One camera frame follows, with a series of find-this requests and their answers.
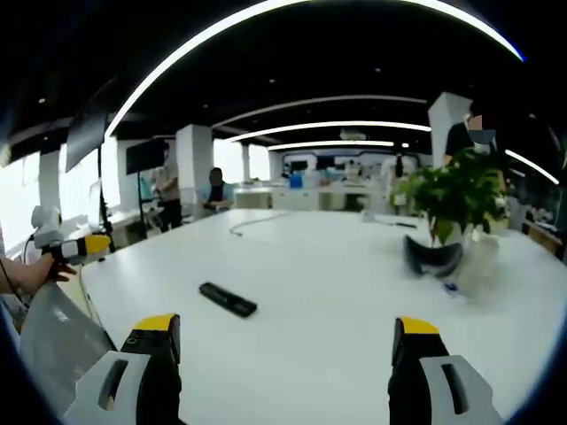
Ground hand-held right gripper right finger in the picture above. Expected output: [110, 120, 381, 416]
[387, 315, 505, 425]

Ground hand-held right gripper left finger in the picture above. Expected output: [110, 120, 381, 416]
[63, 313, 183, 425]

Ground black remote control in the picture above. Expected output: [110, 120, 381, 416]
[198, 282, 259, 319]

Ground person's left hand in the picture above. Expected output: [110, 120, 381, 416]
[38, 252, 80, 284]

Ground black tripod stand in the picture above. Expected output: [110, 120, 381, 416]
[96, 148, 117, 254]

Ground grey chair back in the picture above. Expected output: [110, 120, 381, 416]
[18, 281, 119, 417]

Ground black softbox light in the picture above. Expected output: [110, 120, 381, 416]
[65, 79, 117, 174]

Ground black monitor on stand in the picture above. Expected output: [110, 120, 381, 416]
[125, 137, 170, 176]

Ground clear plastic container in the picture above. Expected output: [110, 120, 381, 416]
[455, 234, 504, 302]

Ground black headset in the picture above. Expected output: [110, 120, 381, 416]
[401, 234, 464, 279]

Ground green potted plant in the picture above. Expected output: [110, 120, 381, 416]
[392, 148, 510, 249]

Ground white counter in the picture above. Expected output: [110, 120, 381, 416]
[233, 183, 391, 213]

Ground grey cable on table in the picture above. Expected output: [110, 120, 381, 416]
[229, 211, 289, 237]

